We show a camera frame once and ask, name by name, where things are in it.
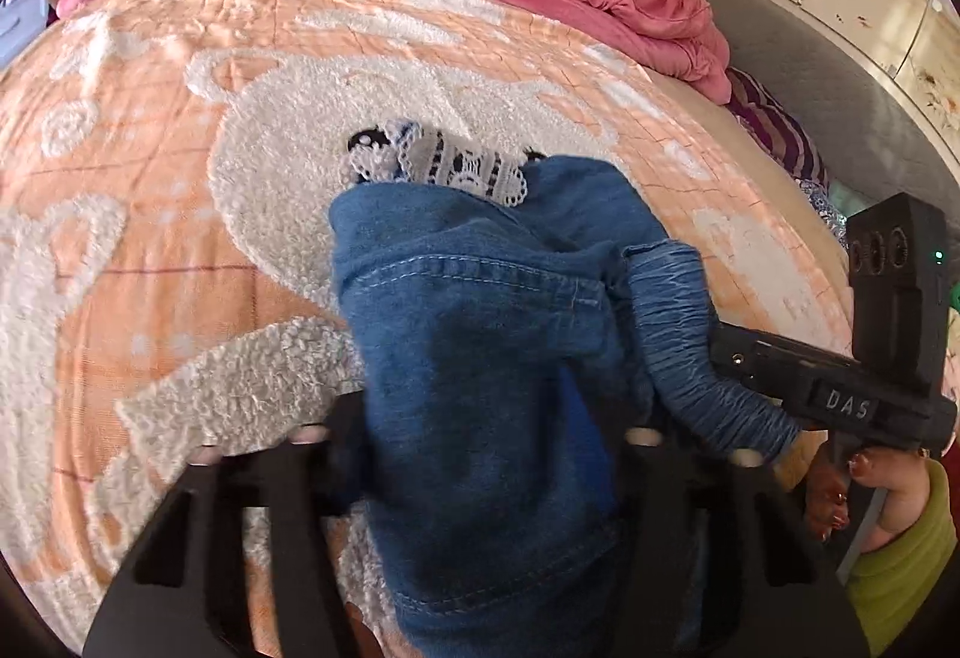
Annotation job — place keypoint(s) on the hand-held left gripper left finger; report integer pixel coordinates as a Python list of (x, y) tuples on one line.
[(343, 452)]

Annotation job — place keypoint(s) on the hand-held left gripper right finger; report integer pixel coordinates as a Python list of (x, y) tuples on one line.
[(646, 472)]

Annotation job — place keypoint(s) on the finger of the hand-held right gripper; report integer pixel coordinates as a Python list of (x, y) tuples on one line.
[(757, 362)]

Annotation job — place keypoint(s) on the blue denim pants lace hem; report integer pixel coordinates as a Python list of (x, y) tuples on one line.
[(465, 365)]

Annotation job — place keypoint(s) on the person's right forearm green sleeve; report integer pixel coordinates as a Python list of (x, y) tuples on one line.
[(907, 568)]

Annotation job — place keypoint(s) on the person's right hand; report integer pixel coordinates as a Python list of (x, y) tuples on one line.
[(892, 485)]

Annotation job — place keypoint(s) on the silver sequin cloth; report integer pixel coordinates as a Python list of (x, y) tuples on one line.
[(829, 212)]

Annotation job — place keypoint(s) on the purple striped pillow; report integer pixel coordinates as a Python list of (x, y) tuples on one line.
[(780, 133)]

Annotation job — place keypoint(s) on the grey padded headboard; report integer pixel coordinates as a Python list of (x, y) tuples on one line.
[(825, 103)]

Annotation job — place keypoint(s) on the orange white bear printed blanket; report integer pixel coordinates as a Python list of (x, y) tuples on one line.
[(150, 215)]

